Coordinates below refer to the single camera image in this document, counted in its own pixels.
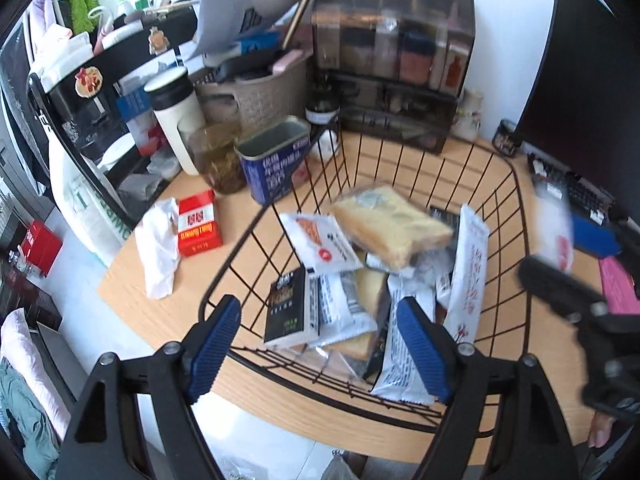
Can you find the cream ceramic figurine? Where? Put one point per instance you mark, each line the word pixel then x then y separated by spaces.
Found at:
pixel 467 120

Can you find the dark lidded jar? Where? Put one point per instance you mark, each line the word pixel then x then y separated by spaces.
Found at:
pixel 322 105

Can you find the black snack box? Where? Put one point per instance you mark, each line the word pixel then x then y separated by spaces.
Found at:
pixel 290 310

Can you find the white green-print plastic bag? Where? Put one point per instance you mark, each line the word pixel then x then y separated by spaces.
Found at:
pixel 85 210

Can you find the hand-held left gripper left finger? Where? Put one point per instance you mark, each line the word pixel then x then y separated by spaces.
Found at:
pixel 212 350

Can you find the red box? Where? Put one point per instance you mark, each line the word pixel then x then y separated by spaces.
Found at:
pixel 42 245

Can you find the sliced bread packet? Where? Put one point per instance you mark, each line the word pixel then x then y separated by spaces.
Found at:
pixel 372 287
pixel 390 225

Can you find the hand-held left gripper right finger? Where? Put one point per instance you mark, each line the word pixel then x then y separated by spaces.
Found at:
pixel 425 350

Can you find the glass jar of tea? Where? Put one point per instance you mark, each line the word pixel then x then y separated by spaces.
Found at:
pixel 220 160

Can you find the small white plastic packet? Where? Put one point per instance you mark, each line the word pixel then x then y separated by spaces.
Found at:
pixel 552 220

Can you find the black curved monitor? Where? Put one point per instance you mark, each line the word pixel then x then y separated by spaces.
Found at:
pixel 585 85

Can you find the crumpled white plastic bag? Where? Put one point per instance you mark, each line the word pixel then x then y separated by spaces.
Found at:
pixel 157 250

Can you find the smoky acrylic organiser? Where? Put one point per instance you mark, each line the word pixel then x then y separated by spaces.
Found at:
pixel 390 35

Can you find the small dark jar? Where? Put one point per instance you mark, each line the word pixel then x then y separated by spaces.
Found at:
pixel 507 140

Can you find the white red-label packet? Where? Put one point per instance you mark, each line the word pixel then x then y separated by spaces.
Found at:
pixel 320 240

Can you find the black pocket tissue pack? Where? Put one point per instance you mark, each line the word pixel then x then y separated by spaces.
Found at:
pixel 445 222

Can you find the grey woven basket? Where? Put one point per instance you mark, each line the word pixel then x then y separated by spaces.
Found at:
pixel 265 95

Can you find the wooden stick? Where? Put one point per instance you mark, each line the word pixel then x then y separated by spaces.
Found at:
pixel 300 10

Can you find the blue tin can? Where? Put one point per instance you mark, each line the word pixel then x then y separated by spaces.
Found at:
pixel 272 175

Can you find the black desk partition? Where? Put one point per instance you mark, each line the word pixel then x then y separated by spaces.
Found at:
pixel 65 120

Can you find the white wafer snack packet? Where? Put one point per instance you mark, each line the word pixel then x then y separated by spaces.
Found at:
pixel 467 270
pixel 395 375

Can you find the person's right hand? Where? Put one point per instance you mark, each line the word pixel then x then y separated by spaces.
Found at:
pixel 601 430

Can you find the white paper sheets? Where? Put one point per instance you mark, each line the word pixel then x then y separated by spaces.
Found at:
pixel 220 10

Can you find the pink mouse mat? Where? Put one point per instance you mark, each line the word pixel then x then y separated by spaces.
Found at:
pixel 620 285

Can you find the white flask black lid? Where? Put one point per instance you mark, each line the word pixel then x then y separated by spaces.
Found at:
pixel 175 120

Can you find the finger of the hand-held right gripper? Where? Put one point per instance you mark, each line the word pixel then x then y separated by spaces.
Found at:
pixel 592 240
pixel 555 280

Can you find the teal cloth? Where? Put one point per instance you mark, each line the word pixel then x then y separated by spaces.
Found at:
pixel 20 420

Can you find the pink pillow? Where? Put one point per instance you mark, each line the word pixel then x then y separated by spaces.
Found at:
pixel 30 360

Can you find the red cigarette pack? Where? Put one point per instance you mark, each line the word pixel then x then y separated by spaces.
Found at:
pixel 197 225

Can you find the black mechanical keyboard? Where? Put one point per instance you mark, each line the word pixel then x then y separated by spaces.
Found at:
pixel 580 190

